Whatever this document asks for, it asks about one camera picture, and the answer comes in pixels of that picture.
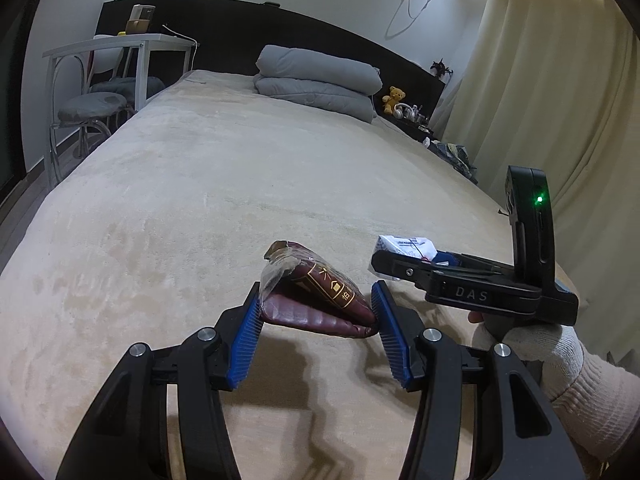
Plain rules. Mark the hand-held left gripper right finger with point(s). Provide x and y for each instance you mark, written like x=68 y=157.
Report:
x=395 y=340

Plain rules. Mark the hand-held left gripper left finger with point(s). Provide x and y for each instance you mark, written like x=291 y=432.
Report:
x=245 y=340

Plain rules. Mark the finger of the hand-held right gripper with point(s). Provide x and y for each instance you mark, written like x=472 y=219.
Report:
x=447 y=259
x=400 y=267

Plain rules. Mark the white labelled plastic packet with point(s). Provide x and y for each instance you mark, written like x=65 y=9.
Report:
x=400 y=245

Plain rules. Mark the brown snack packet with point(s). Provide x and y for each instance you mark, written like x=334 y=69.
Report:
x=320 y=305

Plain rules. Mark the person's right forearm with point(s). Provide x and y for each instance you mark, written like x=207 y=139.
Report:
x=600 y=405

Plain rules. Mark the person's right hand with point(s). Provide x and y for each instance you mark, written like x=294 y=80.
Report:
x=555 y=350

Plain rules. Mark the pile of dark clothes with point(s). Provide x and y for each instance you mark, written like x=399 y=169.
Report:
x=455 y=157

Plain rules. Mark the cluttered dark bedside shelf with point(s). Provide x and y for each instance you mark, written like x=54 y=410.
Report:
x=415 y=127

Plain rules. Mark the cream curtain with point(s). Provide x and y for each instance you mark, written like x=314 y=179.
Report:
x=575 y=110

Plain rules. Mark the white headphones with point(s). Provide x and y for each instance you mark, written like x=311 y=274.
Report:
x=405 y=112

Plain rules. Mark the bed with beige blanket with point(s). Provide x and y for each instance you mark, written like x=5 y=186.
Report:
x=200 y=185

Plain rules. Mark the yellow teddy bear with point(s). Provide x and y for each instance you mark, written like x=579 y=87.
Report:
x=394 y=100

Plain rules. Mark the grey folded quilt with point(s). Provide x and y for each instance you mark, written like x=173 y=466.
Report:
x=320 y=100
x=315 y=67

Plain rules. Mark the dark plant ornament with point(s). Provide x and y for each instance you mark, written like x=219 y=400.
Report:
x=441 y=69

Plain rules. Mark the chair with grey cushion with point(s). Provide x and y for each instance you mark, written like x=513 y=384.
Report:
x=127 y=85
x=92 y=105

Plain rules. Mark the black headboard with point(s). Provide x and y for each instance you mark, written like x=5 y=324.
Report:
x=225 y=35

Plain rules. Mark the white desk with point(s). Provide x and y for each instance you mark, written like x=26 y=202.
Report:
x=125 y=42

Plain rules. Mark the small boxy appliance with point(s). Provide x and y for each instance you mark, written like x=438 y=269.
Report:
x=141 y=17

